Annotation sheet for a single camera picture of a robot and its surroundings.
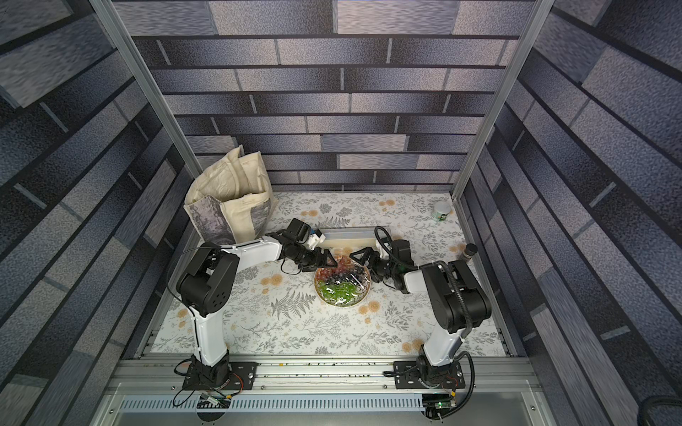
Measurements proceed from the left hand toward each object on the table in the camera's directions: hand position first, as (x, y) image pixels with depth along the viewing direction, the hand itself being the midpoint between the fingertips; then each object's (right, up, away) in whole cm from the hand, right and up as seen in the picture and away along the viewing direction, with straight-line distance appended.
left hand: (330, 264), depth 92 cm
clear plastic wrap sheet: (+4, -7, -4) cm, 9 cm away
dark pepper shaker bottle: (+49, +5, -2) cm, 49 cm away
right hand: (+8, +1, +1) cm, 8 cm away
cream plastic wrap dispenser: (+6, +8, +9) cm, 14 cm away
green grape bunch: (+3, -9, -5) cm, 10 cm away
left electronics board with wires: (-30, -34, -21) cm, 50 cm away
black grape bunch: (+9, -4, -3) cm, 10 cm away
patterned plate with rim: (+11, -8, -4) cm, 14 cm away
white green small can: (+45, +19, +16) cm, 52 cm away
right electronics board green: (+30, -34, -22) cm, 50 cm away
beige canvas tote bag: (-30, +22, -11) cm, 39 cm away
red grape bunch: (+4, -1, 0) cm, 4 cm away
